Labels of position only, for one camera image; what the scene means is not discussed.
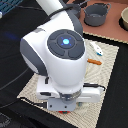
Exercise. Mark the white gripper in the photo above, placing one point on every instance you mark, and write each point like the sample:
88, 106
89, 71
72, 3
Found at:
55, 101

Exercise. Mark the white toy fish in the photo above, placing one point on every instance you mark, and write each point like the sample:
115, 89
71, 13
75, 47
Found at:
97, 49

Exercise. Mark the red toy tomato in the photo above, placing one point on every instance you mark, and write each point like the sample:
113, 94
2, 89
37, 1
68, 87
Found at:
64, 112

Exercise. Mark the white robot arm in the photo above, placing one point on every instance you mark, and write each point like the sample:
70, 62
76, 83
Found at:
56, 51

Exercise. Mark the woven beige placemat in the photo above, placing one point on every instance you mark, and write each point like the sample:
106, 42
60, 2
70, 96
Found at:
85, 116

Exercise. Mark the large grey pot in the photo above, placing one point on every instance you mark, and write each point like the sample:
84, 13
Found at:
95, 15

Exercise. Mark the small grey pot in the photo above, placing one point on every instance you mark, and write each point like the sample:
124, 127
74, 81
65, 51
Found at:
76, 10

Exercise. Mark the beige bowl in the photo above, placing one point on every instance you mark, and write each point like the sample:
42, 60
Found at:
124, 16

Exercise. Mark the wooden handled knife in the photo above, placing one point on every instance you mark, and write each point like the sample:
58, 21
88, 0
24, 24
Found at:
94, 61

